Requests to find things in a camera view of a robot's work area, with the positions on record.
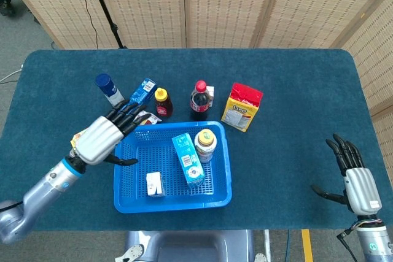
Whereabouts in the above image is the blue plastic basket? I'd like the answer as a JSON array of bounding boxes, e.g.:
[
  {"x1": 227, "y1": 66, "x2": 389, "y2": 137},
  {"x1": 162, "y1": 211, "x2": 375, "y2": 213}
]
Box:
[{"x1": 112, "y1": 120, "x2": 233, "y2": 214}]

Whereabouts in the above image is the blue table cloth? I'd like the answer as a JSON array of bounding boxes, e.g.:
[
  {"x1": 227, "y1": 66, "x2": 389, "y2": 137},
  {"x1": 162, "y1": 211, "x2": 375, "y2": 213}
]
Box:
[{"x1": 0, "y1": 48, "x2": 393, "y2": 233}]

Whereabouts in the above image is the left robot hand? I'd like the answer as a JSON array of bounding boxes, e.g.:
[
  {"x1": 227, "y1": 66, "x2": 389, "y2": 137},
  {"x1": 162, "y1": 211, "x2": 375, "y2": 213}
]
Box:
[{"x1": 71, "y1": 99, "x2": 152, "y2": 166}]

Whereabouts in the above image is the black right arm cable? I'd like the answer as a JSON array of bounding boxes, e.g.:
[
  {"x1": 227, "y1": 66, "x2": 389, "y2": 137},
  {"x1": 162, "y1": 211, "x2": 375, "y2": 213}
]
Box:
[{"x1": 336, "y1": 227, "x2": 359, "y2": 262}]

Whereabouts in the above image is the long blue box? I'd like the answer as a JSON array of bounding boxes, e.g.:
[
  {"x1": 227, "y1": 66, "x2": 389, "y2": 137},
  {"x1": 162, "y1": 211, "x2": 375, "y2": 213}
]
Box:
[{"x1": 128, "y1": 78, "x2": 158, "y2": 106}]

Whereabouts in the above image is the teal cereal box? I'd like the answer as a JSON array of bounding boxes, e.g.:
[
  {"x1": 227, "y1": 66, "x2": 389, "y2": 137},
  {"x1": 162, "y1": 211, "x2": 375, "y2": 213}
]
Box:
[{"x1": 171, "y1": 133, "x2": 206, "y2": 190}]

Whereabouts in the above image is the yellow floor tape strip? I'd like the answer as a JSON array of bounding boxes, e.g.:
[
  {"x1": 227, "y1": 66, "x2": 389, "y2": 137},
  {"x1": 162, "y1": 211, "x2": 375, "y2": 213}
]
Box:
[{"x1": 301, "y1": 229, "x2": 314, "y2": 262}]

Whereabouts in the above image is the small white red packet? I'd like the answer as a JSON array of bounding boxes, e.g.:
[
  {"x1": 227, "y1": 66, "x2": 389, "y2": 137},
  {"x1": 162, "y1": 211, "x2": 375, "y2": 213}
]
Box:
[{"x1": 134, "y1": 110, "x2": 163, "y2": 126}]

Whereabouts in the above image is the dark shoe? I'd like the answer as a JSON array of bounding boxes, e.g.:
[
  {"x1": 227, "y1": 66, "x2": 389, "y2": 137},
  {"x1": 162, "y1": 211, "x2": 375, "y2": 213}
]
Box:
[{"x1": 0, "y1": 0, "x2": 15, "y2": 17}]

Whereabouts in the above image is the black tripod stand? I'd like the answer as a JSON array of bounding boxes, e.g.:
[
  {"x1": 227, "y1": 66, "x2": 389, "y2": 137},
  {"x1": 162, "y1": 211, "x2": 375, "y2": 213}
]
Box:
[{"x1": 84, "y1": 0, "x2": 128, "y2": 49}]

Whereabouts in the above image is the small white red carton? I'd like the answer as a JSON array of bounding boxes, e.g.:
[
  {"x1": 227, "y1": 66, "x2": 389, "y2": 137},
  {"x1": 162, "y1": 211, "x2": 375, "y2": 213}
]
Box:
[{"x1": 206, "y1": 85, "x2": 216, "y2": 106}]

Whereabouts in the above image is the thin black hanging cable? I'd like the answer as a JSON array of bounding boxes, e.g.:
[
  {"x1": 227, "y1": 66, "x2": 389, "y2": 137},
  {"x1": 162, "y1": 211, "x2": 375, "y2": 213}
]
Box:
[{"x1": 72, "y1": 0, "x2": 99, "y2": 50}]

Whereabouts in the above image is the white yellow-capped bottle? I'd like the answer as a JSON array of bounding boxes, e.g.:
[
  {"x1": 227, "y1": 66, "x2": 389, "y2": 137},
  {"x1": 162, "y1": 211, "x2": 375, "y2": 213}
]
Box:
[{"x1": 194, "y1": 129, "x2": 218, "y2": 164}]

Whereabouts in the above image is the yellow cracker packet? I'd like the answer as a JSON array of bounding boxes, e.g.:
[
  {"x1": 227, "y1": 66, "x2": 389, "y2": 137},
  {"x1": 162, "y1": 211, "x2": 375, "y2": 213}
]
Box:
[{"x1": 70, "y1": 129, "x2": 89, "y2": 150}]

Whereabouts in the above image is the bamboo folding screen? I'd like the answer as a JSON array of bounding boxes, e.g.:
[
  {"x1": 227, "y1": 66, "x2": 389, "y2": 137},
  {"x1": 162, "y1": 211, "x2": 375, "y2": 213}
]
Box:
[{"x1": 0, "y1": 0, "x2": 393, "y2": 166}]

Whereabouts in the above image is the yellow red snack bag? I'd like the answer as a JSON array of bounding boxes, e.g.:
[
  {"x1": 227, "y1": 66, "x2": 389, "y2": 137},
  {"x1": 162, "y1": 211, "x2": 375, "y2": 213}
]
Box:
[{"x1": 220, "y1": 82, "x2": 264, "y2": 133}]

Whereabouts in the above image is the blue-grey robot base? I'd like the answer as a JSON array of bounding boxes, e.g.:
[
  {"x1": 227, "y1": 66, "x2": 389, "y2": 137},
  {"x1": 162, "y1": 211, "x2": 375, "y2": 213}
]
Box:
[{"x1": 115, "y1": 229, "x2": 268, "y2": 262}]

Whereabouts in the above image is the cola bottle red cap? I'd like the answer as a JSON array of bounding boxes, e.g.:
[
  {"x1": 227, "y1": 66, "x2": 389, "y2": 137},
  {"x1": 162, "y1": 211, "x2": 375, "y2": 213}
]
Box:
[{"x1": 190, "y1": 80, "x2": 213, "y2": 121}]

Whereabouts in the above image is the white bottle blue cap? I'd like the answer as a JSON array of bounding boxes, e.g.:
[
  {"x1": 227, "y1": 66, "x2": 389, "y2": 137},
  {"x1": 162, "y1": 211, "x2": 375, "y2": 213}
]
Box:
[{"x1": 95, "y1": 73, "x2": 125, "y2": 107}]

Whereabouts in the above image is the blue floor cable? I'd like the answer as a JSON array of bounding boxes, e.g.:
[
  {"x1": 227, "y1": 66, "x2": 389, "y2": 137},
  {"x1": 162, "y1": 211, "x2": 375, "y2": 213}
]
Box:
[{"x1": 284, "y1": 229, "x2": 291, "y2": 262}]

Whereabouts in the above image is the white floor cable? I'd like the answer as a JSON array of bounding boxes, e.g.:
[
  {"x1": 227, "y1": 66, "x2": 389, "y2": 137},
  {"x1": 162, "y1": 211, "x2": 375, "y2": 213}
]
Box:
[{"x1": 0, "y1": 64, "x2": 25, "y2": 84}]

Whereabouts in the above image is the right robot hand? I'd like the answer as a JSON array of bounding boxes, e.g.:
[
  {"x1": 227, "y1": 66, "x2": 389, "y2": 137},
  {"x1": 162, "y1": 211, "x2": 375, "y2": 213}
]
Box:
[{"x1": 310, "y1": 133, "x2": 383, "y2": 216}]

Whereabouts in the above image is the white floor pole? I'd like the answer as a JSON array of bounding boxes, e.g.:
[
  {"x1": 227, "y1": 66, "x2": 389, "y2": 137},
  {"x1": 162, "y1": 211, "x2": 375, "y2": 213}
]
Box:
[{"x1": 263, "y1": 229, "x2": 273, "y2": 262}]

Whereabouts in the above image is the honey bottle yellow cap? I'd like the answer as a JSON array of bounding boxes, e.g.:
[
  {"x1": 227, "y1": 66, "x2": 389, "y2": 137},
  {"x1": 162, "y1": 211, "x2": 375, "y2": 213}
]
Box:
[{"x1": 154, "y1": 87, "x2": 174, "y2": 118}]

